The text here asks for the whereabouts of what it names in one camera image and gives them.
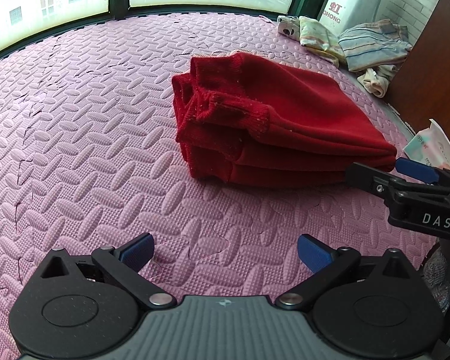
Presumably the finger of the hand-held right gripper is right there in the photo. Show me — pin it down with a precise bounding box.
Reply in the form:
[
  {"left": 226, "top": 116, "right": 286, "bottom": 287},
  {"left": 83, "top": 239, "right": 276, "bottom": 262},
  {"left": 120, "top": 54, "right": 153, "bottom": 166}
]
[
  {"left": 346, "top": 161, "right": 399, "bottom": 196},
  {"left": 394, "top": 157, "right": 450, "bottom": 189}
]

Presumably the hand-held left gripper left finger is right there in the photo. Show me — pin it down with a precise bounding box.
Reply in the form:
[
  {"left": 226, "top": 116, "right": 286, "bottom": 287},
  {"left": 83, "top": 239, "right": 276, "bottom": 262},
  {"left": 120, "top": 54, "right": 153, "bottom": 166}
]
[{"left": 40, "top": 232, "right": 176, "bottom": 310}]

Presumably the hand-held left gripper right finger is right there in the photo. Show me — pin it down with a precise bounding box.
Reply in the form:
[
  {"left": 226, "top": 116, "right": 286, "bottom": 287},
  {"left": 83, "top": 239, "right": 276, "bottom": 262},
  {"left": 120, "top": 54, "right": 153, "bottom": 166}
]
[{"left": 275, "top": 233, "right": 414, "bottom": 311}]

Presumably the red knit sweater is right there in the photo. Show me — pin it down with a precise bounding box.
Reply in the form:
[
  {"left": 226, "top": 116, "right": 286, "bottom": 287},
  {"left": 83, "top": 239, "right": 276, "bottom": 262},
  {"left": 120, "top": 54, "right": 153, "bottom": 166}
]
[{"left": 171, "top": 52, "right": 398, "bottom": 189}]

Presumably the person's right hand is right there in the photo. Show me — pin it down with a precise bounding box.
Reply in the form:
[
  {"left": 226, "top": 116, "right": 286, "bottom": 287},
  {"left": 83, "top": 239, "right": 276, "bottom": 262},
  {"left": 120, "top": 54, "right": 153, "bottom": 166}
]
[{"left": 423, "top": 248, "right": 450, "bottom": 310}]

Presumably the white tissue packet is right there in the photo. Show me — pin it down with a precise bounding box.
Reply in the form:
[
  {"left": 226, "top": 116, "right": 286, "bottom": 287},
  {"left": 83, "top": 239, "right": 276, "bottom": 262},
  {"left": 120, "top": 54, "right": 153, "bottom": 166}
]
[{"left": 403, "top": 119, "right": 450, "bottom": 172}]

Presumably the crumpled white cloth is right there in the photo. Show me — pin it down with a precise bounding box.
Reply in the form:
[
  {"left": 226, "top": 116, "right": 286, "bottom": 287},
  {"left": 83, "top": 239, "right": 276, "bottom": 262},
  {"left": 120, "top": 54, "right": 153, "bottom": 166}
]
[{"left": 357, "top": 63, "right": 403, "bottom": 99}]

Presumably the brown wooden cabinet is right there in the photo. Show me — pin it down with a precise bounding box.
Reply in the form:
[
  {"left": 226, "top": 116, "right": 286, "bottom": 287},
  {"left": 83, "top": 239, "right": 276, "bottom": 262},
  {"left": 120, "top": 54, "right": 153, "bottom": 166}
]
[{"left": 412, "top": 0, "right": 450, "bottom": 152}]

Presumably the pink foam puzzle mat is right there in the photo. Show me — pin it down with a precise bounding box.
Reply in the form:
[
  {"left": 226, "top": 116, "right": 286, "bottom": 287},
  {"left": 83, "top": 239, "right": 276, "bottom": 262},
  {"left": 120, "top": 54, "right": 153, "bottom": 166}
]
[{"left": 0, "top": 12, "right": 441, "bottom": 346}]

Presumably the striped folded shirt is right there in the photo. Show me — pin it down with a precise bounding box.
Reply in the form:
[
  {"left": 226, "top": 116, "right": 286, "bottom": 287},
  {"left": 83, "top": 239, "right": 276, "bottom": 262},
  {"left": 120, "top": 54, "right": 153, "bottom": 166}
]
[{"left": 338, "top": 18, "right": 413, "bottom": 73}]

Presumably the pale yellow floral cloth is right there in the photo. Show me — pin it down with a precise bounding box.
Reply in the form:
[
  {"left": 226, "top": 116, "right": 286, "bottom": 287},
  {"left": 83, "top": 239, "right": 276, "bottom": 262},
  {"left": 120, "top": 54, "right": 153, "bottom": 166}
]
[{"left": 298, "top": 16, "right": 346, "bottom": 65}]

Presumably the small patterned cloth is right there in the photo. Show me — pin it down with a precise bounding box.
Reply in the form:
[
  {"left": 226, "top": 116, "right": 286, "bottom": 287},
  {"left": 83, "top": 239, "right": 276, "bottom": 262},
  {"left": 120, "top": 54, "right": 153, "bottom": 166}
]
[{"left": 277, "top": 14, "right": 301, "bottom": 39}]

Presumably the beige apartment building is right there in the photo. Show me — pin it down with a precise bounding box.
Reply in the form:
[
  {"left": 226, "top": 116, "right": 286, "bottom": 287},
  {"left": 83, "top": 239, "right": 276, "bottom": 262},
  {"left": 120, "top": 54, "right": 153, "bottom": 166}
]
[{"left": 0, "top": 0, "right": 196, "bottom": 58}]

